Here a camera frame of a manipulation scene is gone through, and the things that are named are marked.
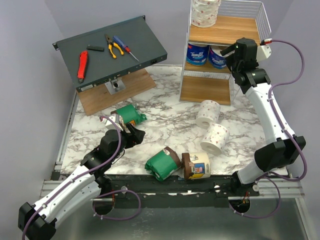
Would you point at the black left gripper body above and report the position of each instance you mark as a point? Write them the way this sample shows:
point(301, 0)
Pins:
point(127, 141)

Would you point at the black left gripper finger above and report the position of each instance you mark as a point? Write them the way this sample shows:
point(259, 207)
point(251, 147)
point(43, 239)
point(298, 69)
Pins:
point(139, 136)
point(130, 129)

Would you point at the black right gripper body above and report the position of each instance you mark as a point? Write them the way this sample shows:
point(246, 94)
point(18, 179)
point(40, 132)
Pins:
point(230, 59)

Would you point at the blue white paper towel roll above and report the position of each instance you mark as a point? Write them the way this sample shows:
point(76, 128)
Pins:
point(215, 58)

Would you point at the floral paper roll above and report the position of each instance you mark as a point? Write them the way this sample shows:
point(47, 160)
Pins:
point(204, 12)
point(215, 139)
point(208, 113)

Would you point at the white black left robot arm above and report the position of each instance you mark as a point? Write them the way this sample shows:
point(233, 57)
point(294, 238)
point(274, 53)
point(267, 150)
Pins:
point(40, 220)

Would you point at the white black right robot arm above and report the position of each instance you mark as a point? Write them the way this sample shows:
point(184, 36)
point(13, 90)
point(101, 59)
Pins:
point(283, 146)

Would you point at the green wrapped roll near left arm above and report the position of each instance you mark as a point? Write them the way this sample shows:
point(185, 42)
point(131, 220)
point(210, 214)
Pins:
point(130, 115)

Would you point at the floral paper roll on shelf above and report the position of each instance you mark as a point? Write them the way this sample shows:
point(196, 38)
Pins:
point(204, 12)

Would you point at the green brown wrapped roll front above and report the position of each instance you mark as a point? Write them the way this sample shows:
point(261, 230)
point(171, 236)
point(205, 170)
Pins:
point(163, 164)

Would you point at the wooden board under chassis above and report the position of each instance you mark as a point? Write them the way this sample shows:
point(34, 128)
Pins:
point(99, 98)

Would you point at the cream cartoon wrapped roll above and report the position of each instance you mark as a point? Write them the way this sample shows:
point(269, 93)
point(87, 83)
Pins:
point(196, 165)

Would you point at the blue red screwdriver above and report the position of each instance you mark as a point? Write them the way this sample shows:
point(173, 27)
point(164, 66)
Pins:
point(124, 46)

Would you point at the black bit holder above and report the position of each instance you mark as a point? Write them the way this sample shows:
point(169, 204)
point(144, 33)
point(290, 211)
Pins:
point(95, 48)

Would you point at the red utility knife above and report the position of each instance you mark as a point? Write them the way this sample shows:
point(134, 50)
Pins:
point(83, 62)

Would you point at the dark grey rack server chassis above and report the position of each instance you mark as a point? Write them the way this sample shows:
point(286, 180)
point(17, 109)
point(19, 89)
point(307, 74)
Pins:
point(101, 67)

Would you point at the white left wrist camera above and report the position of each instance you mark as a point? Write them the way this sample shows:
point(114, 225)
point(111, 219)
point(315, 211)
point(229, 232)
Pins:
point(114, 121)

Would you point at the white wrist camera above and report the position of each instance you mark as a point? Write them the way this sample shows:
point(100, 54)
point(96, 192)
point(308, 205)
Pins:
point(264, 50)
point(114, 121)

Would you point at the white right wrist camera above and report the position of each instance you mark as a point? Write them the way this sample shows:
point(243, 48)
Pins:
point(264, 50)

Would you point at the white wire wooden shelf rack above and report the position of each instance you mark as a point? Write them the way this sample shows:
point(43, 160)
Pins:
point(235, 19)

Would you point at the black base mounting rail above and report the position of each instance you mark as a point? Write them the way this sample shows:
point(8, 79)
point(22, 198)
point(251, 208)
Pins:
point(176, 202)

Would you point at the yellow handled pliers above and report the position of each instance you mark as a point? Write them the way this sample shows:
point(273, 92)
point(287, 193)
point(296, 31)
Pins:
point(112, 44)

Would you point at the aluminium extrusion rail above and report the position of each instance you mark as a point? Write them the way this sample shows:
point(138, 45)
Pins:
point(282, 188)

